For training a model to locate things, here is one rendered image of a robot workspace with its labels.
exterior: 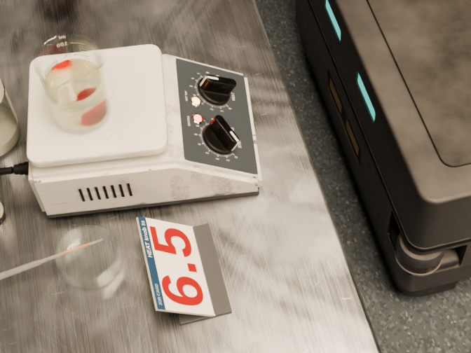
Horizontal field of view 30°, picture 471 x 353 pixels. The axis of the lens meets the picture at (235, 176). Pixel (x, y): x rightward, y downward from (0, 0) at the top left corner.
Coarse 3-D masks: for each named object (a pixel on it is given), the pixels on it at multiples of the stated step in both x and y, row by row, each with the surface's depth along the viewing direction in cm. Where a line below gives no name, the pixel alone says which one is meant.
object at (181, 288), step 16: (160, 224) 76; (160, 240) 75; (176, 240) 76; (160, 256) 74; (176, 256) 75; (192, 256) 76; (160, 272) 73; (176, 272) 74; (192, 272) 75; (176, 288) 73; (192, 288) 74; (176, 304) 72; (192, 304) 73
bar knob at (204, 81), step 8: (200, 80) 81; (208, 80) 80; (216, 80) 80; (224, 80) 81; (232, 80) 81; (200, 88) 81; (208, 88) 80; (216, 88) 81; (224, 88) 81; (232, 88) 81; (208, 96) 80; (216, 96) 81; (224, 96) 81; (216, 104) 81
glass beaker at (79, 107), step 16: (64, 32) 71; (80, 32) 71; (48, 48) 72; (64, 48) 72; (80, 48) 72; (96, 48) 71; (48, 64) 73; (96, 64) 73; (80, 80) 69; (96, 80) 70; (48, 96) 71; (64, 96) 70; (80, 96) 70; (96, 96) 72; (64, 112) 72; (80, 112) 72; (96, 112) 73; (64, 128) 74; (80, 128) 74; (96, 128) 74
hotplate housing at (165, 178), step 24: (168, 72) 81; (168, 96) 79; (168, 120) 77; (168, 144) 76; (24, 168) 79; (48, 168) 75; (72, 168) 75; (96, 168) 75; (120, 168) 75; (144, 168) 75; (168, 168) 75; (192, 168) 76; (216, 168) 76; (48, 192) 76; (72, 192) 76; (96, 192) 77; (120, 192) 77; (144, 192) 78; (168, 192) 78; (192, 192) 78; (216, 192) 79; (240, 192) 79; (48, 216) 80
